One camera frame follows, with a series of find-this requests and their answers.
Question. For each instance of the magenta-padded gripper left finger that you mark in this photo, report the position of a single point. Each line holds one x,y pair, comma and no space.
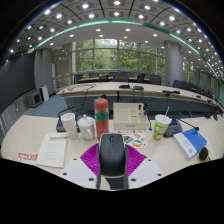
89,159

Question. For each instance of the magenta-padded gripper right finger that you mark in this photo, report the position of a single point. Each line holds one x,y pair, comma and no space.
136,160

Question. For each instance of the black computer mouse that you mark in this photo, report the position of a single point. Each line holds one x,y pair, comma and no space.
112,155

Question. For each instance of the colourful sticker sheet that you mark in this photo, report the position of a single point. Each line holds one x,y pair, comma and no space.
136,139

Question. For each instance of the white lidded mug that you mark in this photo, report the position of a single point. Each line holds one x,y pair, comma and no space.
86,127

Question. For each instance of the white booklet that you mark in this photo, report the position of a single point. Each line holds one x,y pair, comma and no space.
52,149

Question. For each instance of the white paper cup stack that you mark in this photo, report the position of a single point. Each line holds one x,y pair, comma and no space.
70,126

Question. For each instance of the green-printed paper cup with straw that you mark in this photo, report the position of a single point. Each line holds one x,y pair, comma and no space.
161,126

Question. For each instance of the white compartment tray box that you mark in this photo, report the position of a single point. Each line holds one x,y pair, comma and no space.
128,118

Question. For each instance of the black desktop microphone unit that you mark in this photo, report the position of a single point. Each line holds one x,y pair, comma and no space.
173,128
61,126

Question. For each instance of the red thermos bottle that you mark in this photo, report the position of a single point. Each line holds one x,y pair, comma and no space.
101,116

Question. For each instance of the blue and white book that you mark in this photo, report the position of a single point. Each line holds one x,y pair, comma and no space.
190,141

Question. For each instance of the red and white magazine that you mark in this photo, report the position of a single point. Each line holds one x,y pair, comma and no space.
27,156

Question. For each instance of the long curved conference table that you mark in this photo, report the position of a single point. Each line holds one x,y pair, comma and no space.
100,87

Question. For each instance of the white standing panel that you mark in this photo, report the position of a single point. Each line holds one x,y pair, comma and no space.
44,92

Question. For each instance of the white low cabinet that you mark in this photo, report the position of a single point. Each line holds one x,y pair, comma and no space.
33,98

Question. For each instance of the black office chairs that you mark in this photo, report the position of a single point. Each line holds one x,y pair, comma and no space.
155,79

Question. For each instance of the ceiling lights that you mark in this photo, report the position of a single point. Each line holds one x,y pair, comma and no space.
116,14

